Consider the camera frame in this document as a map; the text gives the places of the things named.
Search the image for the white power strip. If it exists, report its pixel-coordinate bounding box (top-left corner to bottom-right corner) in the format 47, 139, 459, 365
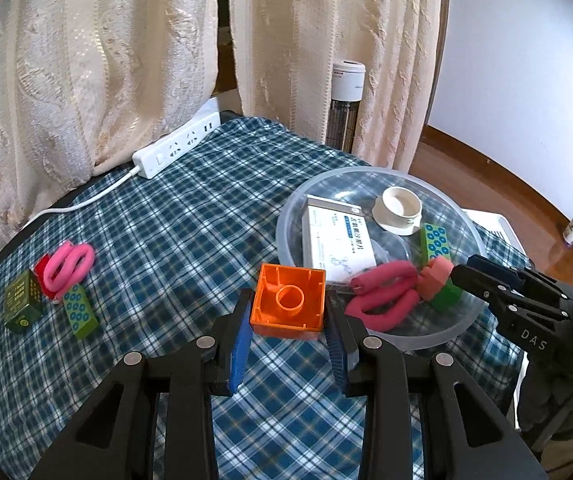
132, 112, 220, 179

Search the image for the orange toy brick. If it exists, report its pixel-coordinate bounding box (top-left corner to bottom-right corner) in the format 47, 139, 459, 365
250, 263, 326, 340

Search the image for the pink green toy block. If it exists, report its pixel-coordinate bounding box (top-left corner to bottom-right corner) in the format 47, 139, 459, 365
416, 256, 462, 312

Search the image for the cream patterned curtain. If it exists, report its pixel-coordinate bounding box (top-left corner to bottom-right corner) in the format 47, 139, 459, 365
0, 0, 448, 252

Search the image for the clear plastic bowl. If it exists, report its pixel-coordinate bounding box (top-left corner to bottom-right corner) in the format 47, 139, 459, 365
276, 166, 486, 350

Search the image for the white slotted plastic basket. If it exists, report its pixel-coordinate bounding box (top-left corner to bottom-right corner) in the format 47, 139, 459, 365
465, 209, 526, 254

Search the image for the green blue dotted block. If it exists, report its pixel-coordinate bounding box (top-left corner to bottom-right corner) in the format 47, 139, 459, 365
62, 284, 99, 339
420, 222, 451, 263

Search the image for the pink foam hair roller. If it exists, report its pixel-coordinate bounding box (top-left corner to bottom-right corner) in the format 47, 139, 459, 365
42, 240, 96, 296
345, 260, 420, 333

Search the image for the green gold printed box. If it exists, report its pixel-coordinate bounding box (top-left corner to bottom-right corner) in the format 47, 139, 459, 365
2, 269, 44, 334

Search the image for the red toy brick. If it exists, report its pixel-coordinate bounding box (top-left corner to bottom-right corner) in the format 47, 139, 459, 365
34, 254, 55, 300

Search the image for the white power cable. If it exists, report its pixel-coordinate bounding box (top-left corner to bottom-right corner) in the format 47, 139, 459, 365
20, 164, 141, 229

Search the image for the white medicine box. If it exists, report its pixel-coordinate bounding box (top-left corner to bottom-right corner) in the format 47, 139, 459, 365
302, 195, 377, 285

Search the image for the blue plaid tablecloth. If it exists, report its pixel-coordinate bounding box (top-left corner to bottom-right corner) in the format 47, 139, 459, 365
0, 116, 531, 480

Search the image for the white tower heater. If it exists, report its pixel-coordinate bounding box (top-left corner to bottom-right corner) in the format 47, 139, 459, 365
326, 60, 366, 153

